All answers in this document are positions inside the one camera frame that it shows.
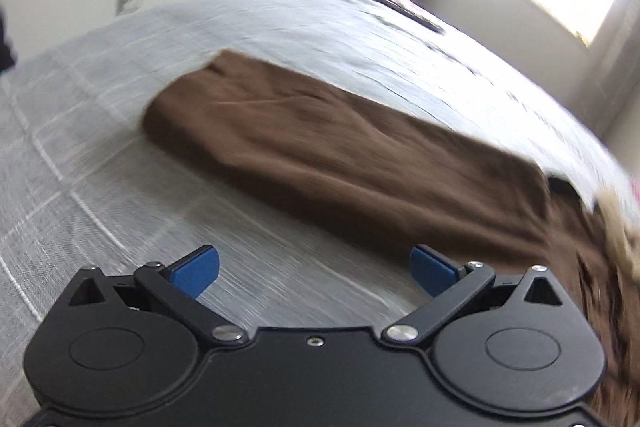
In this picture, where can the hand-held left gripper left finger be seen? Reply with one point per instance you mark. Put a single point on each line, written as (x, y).
(196, 268)

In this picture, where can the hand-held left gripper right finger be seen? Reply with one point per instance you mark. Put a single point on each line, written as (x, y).
(431, 271)

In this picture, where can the brown garment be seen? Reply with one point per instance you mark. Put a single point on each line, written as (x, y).
(350, 157)

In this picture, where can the grey checked bed cover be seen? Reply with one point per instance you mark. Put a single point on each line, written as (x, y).
(100, 147)

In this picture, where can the beige cloth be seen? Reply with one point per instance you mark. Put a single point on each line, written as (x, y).
(620, 227)

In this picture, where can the dark flat object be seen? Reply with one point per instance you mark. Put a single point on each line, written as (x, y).
(405, 11)

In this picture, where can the white wall socket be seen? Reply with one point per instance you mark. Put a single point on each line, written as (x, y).
(129, 0)

